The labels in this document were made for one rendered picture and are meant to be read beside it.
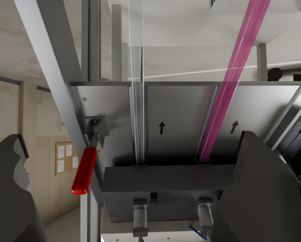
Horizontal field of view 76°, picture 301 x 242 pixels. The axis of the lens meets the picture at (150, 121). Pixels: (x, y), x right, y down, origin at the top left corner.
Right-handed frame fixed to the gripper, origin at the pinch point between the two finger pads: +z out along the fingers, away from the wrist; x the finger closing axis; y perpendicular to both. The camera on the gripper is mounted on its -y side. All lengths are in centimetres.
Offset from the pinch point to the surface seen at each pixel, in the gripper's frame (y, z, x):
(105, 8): -10, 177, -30
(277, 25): -3, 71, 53
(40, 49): -3.3, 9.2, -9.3
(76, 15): -5, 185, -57
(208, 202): 21.0, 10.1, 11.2
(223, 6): -8, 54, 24
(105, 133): 9.4, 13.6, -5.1
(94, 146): 8.5, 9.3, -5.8
